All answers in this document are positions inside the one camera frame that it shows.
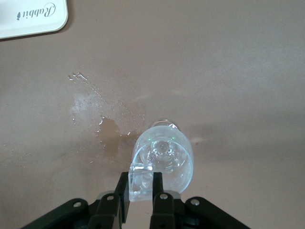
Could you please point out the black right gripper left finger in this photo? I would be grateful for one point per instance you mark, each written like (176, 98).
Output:
(107, 210)

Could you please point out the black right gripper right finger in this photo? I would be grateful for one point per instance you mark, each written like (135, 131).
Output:
(164, 210)

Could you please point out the clear ice cube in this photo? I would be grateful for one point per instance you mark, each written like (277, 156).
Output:
(140, 183)

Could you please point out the clear stemmed wine glass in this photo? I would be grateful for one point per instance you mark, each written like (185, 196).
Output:
(166, 152)

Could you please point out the cream rabbit print tray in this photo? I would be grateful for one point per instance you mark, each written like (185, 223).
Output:
(28, 16)

